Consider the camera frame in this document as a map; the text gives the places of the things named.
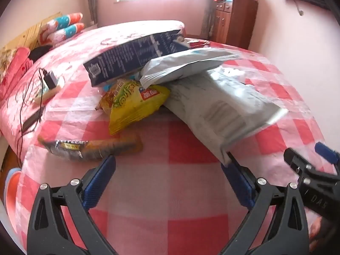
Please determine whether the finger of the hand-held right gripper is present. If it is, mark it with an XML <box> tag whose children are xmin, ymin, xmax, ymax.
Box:
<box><xmin>315</xmin><ymin>142</ymin><xmax>340</xmax><ymax>165</ymax></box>
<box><xmin>284</xmin><ymin>148</ymin><xmax>314</xmax><ymax>181</ymax></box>

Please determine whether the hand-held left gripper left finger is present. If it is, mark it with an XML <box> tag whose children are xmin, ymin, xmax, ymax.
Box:
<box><xmin>27</xmin><ymin>154</ymin><xmax>125</xmax><ymax>255</ymax></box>

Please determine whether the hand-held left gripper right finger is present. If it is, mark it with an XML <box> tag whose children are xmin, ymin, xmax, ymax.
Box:
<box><xmin>219</xmin><ymin>151</ymin><xmax>310</xmax><ymax>255</ymax></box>

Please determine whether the large silver snack bag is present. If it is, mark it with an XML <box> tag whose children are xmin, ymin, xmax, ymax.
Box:
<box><xmin>159</xmin><ymin>68</ymin><xmax>289</xmax><ymax>166</ymax></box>

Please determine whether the orange plastic bin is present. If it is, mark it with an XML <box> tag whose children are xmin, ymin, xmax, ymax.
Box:
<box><xmin>4</xmin><ymin>174</ymin><xmax>27</xmax><ymax>224</ymax></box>

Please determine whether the grey and blue milk carton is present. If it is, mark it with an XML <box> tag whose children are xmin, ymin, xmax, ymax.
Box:
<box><xmin>83</xmin><ymin>30</ymin><xmax>190</xmax><ymax>87</ymax></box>

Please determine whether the brown biscuit packet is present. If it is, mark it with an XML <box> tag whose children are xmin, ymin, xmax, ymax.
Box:
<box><xmin>37</xmin><ymin>134</ymin><xmax>144</xmax><ymax>162</ymax></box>

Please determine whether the orange snack packet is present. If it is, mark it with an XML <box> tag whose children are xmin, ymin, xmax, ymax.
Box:
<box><xmin>95</xmin><ymin>78</ymin><xmax>125</xmax><ymax>112</ymax></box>

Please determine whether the yellow snack bag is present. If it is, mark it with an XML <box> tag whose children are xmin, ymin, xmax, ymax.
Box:
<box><xmin>109</xmin><ymin>80</ymin><xmax>170</xmax><ymax>136</ymax></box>

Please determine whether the black power adapter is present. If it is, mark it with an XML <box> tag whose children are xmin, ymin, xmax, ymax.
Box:
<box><xmin>21</xmin><ymin>106</ymin><xmax>45</xmax><ymax>135</ymax></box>

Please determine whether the beige box with green print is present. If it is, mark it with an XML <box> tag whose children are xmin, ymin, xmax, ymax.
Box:
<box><xmin>33</xmin><ymin>77</ymin><xmax>65</xmax><ymax>104</ymax></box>

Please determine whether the black charger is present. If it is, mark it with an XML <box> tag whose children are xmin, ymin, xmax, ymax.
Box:
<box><xmin>38</xmin><ymin>68</ymin><xmax>57</xmax><ymax>89</ymax></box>

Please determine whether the bed with pink printed sheet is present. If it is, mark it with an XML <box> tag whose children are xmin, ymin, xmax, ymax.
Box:
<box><xmin>0</xmin><ymin>20</ymin><xmax>186</xmax><ymax>149</ymax></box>

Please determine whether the grey foil snack bag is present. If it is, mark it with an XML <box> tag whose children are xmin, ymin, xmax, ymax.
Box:
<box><xmin>139</xmin><ymin>47</ymin><xmax>246</xmax><ymax>89</ymax></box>

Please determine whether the pink floral folded blanket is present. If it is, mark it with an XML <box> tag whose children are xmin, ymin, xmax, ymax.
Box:
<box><xmin>0</xmin><ymin>46</ymin><xmax>34</xmax><ymax>101</ymax></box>

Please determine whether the dark cloth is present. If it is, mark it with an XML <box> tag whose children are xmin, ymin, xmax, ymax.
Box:
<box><xmin>29</xmin><ymin>45</ymin><xmax>55</xmax><ymax>60</ymax></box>

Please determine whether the small red white wrapper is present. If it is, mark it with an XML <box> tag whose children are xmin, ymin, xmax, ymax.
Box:
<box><xmin>187</xmin><ymin>39</ymin><xmax>210</xmax><ymax>48</ymax></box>

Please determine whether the brown wooden cabinet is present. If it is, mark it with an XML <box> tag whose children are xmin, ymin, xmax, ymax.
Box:
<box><xmin>212</xmin><ymin>0</ymin><xmax>259</xmax><ymax>50</ymax></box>

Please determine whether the wooden headboard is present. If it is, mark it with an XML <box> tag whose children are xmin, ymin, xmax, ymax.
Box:
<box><xmin>0</xmin><ymin>12</ymin><xmax>63</xmax><ymax>56</ymax></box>

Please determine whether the grey patterned curtain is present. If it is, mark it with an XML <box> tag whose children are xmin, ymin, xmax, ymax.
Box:
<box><xmin>201</xmin><ymin>0</ymin><xmax>216</xmax><ymax>36</ymax></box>
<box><xmin>85</xmin><ymin>0</ymin><xmax>100</xmax><ymax>28</ymax></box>

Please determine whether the black charging cable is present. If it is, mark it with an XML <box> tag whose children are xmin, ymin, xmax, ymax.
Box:
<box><xmin>5</xmin><ymin>69</ymin><xmax>47</xmax><ymax>165</ymax></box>

